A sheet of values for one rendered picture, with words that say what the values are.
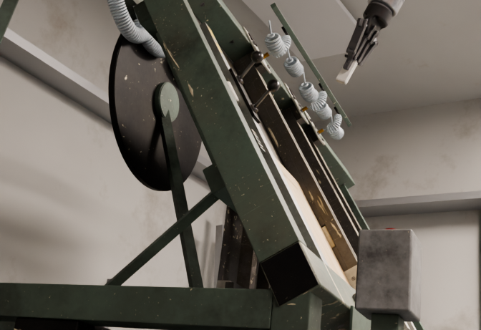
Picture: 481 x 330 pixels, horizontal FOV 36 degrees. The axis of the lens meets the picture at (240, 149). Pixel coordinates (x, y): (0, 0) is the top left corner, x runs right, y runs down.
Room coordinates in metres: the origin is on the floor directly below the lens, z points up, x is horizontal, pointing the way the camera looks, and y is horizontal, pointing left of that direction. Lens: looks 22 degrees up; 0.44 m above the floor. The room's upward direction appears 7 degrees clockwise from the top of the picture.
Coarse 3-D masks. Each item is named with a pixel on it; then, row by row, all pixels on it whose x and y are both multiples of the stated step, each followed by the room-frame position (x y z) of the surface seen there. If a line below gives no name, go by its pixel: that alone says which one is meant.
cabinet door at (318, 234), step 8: (288, 176) 2.22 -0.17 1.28; (288, 184) 2.15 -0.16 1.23; (296, 184) 2.29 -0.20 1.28; (296, 192) 2.23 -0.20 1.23; (296, 200) 2.13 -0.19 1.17; (304, 200) 2.28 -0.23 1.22; (304, 208) 2.20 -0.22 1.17; (304, 216) 2.12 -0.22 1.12; (312, 216) 2.26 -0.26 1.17; (312, 224) 2.19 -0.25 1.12; (312, 232) 2.11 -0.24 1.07; (320, 232) 2.25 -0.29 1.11; (320, 240) 2.18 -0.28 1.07; (320, 248) 2.09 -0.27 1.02; (328, 248) 2.23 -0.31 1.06; (328, 256) 2.16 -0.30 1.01; (328, 264) 2.08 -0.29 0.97; (336, 264) 2.22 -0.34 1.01; (336, 272) 2.16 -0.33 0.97; (344, 280) 2.21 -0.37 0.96
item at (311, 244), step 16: (208, 32) 2.06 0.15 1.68; (224, 64) 2.03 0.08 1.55; (240, 96) 1.99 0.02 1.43; (256, 128) 1.97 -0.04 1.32; (272, 160) 1.94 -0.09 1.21; (288, 192) 1.91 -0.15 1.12; (288, 208) 1.91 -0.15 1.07; (304, 224) 1.89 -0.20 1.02; (304, 240) 1.89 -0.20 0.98; (320, 256) 1.87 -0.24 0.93
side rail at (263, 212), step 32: (160, 0) 1.85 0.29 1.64; (160, 32) 1.84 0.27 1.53; (192, 32) 1.79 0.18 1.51; (192, 64) 1.79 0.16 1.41; (192, 96) 1.78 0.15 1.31; (224, 96) 1.74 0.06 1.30; (224, 128) 1.73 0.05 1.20; (224, 160) 1.73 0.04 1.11; (256, 160) 1.69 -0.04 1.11; (256, 192) 1.68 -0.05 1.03; (256, 224) 1.68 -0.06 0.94; (288, 224) 1.64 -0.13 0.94; (256, 256) 1.68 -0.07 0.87
